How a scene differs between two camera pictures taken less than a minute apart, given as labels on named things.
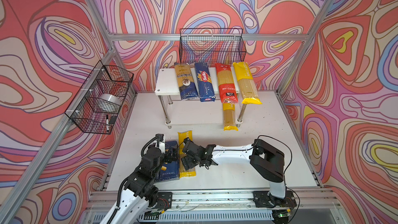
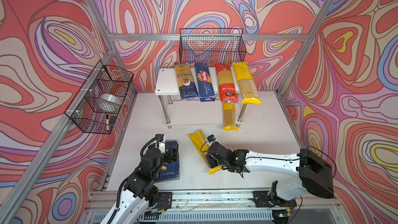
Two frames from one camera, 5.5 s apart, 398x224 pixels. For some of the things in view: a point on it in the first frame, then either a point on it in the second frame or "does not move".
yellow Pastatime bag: [229, 117] does not move
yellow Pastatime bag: [249, 94] does not move
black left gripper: [168, 158] does not move
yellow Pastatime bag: [183, 172] → [201, 142]
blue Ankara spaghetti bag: [188, 88] does not move
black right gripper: [190, 165] → [210, 159]
